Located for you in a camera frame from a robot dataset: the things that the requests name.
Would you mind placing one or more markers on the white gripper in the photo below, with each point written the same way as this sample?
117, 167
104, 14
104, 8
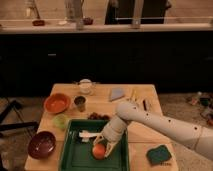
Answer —
112, 132

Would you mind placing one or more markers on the orange-red apple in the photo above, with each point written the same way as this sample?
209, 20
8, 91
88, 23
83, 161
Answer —
98, 151

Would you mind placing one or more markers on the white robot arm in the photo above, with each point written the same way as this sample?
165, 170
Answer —
195, 137

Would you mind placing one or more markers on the small metal cup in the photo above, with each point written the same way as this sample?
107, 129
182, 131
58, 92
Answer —
80, 103

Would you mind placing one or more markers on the light green cup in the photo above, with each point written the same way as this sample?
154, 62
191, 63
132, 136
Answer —
60, 121

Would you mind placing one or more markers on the bunch of dark grapes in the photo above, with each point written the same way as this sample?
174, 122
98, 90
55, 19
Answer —
96, 116

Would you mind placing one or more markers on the green plastic tray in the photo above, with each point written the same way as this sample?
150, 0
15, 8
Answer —
77, 155

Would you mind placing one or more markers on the grey blue cloth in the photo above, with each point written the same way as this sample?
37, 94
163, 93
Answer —
116, 93

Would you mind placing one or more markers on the teal sponge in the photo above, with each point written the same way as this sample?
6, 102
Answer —
158, 155

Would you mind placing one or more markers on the clear glass jar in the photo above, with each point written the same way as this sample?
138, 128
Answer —
85, 86

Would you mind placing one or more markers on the orange bowl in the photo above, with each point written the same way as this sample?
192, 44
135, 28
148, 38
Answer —
56, 103

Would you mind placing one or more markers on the dark purple bowl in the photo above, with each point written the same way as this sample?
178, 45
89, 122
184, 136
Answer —
42, 145

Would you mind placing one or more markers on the black chair base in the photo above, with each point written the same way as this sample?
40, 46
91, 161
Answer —
17, 122

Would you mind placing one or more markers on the small red bowl on counter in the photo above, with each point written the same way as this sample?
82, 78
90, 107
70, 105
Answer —
38, 23

